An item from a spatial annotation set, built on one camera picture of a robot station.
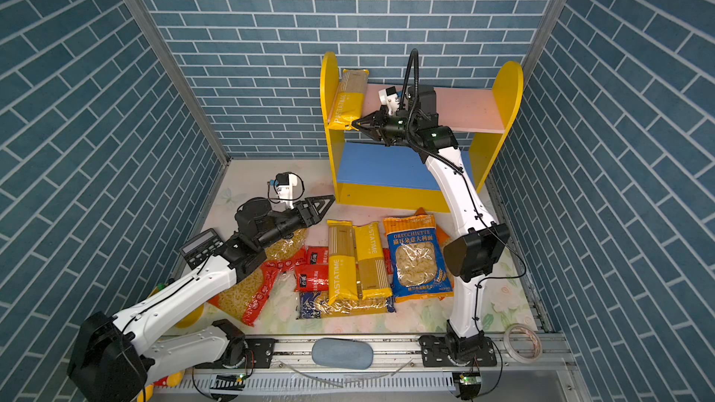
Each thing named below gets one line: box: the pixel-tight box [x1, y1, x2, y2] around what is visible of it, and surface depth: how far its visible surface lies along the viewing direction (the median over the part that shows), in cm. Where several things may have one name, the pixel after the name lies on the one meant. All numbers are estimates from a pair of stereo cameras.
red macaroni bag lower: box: [208, 235, 308, 326], surface depth 80 cm
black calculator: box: [178, 227, 225, 270], surface depth 93 cm
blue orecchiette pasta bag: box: [382, 214, 455, 304], surface depth 87 cm
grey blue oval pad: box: [310, 337, 375, 370], surface depth 73 cm
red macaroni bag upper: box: [260, 227, 309, 273], surface depth 90 cm
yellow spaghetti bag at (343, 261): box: [326, 219, 360, 305], surface depth 86 cm
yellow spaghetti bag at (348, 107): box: [326, 68, 369, 131], surface depth 79 cm
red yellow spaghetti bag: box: [294, 245, 393, 292], surface depth 86 cm
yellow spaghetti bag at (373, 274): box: [352, 221, 392, 301], surface depth 89 cm
